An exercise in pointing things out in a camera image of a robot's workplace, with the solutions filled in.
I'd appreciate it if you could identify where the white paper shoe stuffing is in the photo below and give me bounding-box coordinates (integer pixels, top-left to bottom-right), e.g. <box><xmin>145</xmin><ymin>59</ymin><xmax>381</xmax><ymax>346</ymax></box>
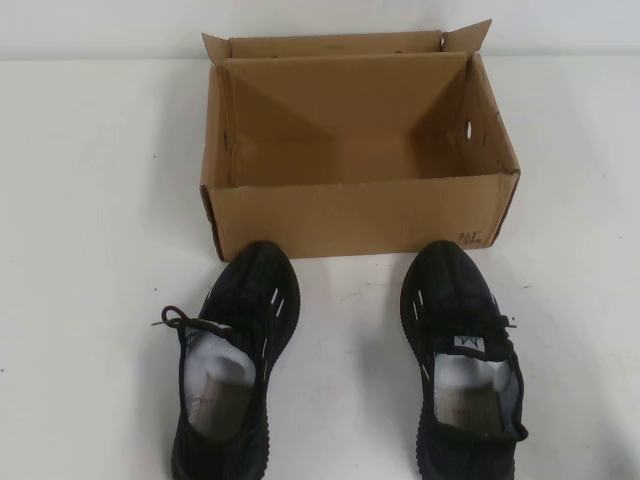
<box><xmin>185</xmin><ymin>333</ymin><xmax>259</xmax><ymax>401</ymax></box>
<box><xmin>433</xmin><ymin>349</ymin><xmax>512</xmax><ymax>401</ymax></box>

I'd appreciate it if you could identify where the black sneaker with tongue label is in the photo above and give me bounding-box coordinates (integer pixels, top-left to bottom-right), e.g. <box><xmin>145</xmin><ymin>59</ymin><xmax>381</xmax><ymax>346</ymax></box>
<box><xmin>400</xmin><ymin>240</ymin><xmax>530</xmax><ymax>480</ymax></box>

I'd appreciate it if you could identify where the black sneaker with loose lace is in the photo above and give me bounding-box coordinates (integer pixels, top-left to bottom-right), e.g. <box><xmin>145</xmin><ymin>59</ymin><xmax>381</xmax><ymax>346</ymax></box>
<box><xmin>152</xmin><ymin>240</ymin><xmax>304</xmax><ymax>480</ymax></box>

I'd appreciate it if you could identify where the brown cardboard shoe box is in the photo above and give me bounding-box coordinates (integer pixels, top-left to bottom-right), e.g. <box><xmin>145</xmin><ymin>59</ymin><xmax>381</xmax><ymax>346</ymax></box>
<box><xmin>199</xmin><ymin>18</ymin><xmax>522</xmax><ymax>261</ymax></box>

